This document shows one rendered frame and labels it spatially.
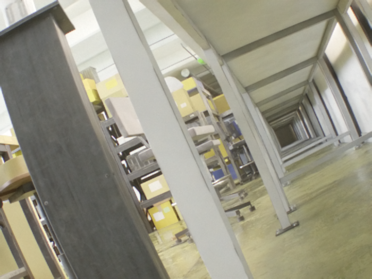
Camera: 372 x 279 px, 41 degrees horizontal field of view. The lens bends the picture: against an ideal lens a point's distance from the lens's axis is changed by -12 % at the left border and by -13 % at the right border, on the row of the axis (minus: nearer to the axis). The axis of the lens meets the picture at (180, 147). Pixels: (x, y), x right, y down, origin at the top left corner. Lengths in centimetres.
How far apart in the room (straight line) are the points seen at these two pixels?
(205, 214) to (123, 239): 57
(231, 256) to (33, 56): 77
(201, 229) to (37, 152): 65
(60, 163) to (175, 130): 60
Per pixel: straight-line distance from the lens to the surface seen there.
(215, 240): 63
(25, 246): 304
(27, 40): 127
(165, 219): 693
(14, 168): 162
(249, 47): 295
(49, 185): 120
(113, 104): 375
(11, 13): 136
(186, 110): 922
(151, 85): 64
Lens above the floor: 34
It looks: 4 degrees up
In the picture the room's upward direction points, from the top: 24 degrees counter-clockwise
